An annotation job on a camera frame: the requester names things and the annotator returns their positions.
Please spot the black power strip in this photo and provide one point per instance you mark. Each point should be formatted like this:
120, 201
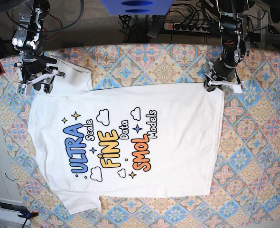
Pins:
173, 26

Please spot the white printed T-shirt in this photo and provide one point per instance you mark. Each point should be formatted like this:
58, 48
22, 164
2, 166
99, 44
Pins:
154, 141

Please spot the blue orange clamp lower left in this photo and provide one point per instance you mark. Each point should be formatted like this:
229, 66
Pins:
26, 215

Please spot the patterned tablecloth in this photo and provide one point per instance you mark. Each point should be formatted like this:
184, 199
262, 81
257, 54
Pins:
246, 184

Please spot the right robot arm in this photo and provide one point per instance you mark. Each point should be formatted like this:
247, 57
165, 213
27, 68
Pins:
28, 37

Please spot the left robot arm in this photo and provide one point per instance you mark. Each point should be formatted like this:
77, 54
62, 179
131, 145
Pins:
233, 31

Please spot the white wall socket box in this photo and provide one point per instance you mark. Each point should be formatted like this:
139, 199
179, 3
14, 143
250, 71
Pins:
9, 210

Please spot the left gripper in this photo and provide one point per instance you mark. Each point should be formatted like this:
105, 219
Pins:
219, 74

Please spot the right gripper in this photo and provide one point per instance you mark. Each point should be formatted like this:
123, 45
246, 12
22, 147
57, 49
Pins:
36, 72

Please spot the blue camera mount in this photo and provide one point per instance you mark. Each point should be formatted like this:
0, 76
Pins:
137, 7

